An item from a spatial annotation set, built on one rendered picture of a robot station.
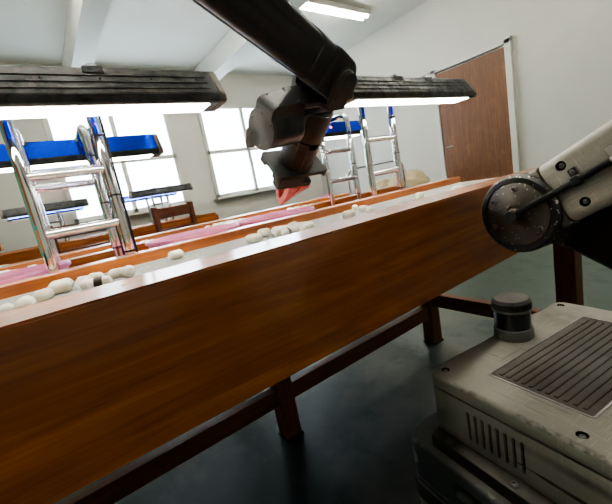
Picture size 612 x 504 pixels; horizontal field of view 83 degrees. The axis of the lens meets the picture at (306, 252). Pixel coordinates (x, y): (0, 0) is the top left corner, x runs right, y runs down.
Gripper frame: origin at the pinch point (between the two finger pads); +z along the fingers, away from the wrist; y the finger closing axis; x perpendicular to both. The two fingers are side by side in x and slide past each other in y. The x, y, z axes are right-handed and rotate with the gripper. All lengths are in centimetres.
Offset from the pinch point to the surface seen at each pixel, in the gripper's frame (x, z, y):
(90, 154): -52, 29, 23
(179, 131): -434, 316, -156
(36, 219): -24.4, 21.0, 38.2
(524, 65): -161, 45, -446
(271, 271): 17.1, -6.5, 13.5
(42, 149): -66, 37, 33
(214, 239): -11.5, 24.2, 5.2
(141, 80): -29.4, -5.7, 15.9
